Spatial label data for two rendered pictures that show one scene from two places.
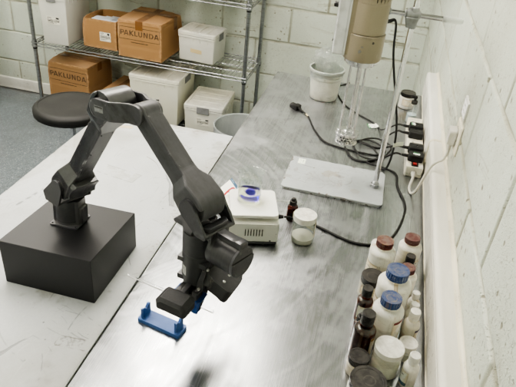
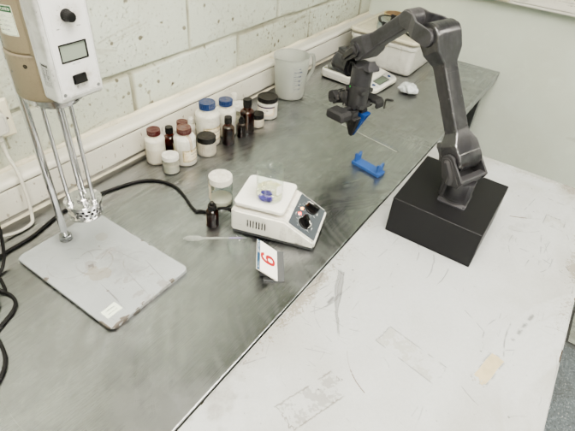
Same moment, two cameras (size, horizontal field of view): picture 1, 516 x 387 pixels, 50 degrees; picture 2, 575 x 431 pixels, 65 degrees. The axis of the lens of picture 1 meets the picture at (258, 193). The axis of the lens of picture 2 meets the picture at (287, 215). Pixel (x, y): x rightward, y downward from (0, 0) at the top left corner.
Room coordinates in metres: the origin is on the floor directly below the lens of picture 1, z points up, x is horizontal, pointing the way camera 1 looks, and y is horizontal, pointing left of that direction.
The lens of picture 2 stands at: (1.94, 0.35, 1.62)
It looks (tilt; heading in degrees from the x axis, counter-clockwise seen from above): 39 degrees down; 200
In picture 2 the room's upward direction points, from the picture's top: 5 degrees clockwise
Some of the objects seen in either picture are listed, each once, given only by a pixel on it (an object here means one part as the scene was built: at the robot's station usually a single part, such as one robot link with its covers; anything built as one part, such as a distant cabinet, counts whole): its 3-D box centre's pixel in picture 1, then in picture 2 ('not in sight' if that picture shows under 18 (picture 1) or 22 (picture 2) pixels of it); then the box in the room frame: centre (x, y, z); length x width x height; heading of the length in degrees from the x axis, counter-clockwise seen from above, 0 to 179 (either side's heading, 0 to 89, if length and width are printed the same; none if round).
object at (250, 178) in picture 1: (250, 186); (269, 183); (1.17, 0.02, 1.03); 0.07 x 0.06 x 0.08; 112
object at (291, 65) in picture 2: not in sight; (293, 74); (0.45, -0.22, 0.97); 0.18 x 0.13 x 0.15; 149
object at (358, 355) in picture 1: (357, 363); (257, 119); (0.73, -0.22, 0.92); 0.04 x 0.04 x 0.04
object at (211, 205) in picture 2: (292, 208); (212, 213); (1.23, -0.10, 0.93); 0.03 x 0.03 x 0.07
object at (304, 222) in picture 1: (303, 226); (220, 188); (1.14, -0.12, 0.94); 0.06 x 0.06 x 0.08
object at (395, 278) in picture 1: (391, 292); (207, 121); (0.90, -0.31, 0.96); 0.07 x 0.07 x 0.13
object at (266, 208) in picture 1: (253, 203); (266, 194); (1.16, 0.01, 0.98); 0.12 x 0.12 x 0.01; 7
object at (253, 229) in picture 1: (241, 216); (275, 211); (1.16, 0.04, 0.94); 0.22 x 0.13 x 0.08; 97
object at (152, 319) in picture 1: (162, 319); (368, 163); (0.80, 0.17, 0.92); 0.10 x 0.03 x 0.04; 67
